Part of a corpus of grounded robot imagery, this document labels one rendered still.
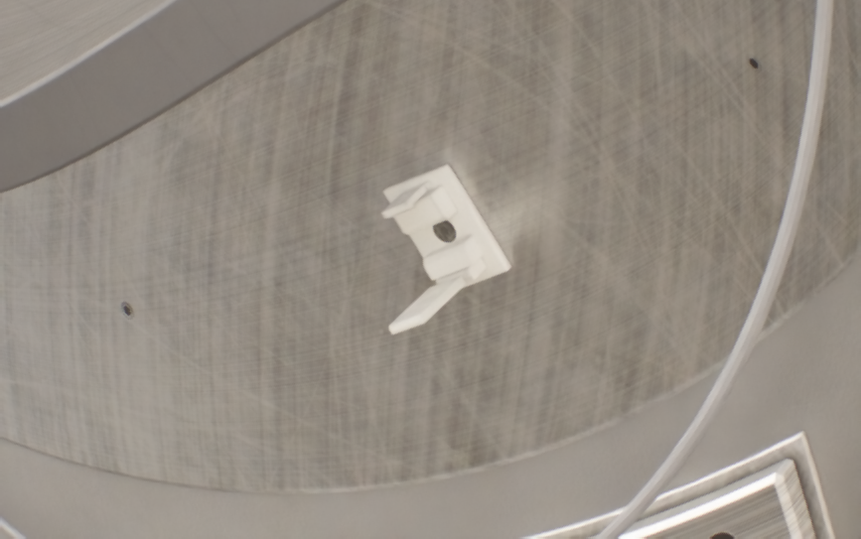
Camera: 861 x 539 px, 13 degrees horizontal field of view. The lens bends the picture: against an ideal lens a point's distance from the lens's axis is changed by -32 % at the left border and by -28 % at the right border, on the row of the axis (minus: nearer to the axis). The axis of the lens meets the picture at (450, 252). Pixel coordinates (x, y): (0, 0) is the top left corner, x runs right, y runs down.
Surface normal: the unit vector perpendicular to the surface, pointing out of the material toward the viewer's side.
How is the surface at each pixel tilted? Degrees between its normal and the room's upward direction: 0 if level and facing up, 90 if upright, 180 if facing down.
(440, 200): 49
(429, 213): 90
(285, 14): 90
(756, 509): 90
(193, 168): 90
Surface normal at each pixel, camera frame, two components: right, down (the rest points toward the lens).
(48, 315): -0.49, 0.48
